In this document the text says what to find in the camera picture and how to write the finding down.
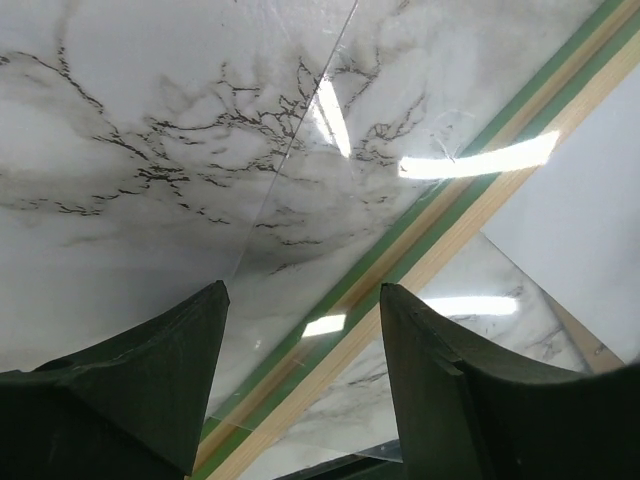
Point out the wooden picture frame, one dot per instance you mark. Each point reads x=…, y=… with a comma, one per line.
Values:
x=415, y=189

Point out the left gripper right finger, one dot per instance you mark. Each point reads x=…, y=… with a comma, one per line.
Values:
x=467, y=408

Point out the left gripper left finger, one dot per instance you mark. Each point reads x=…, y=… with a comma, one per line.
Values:
x=129, y=407

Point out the white photo paper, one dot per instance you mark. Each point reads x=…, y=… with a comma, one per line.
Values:
x=573, y=227

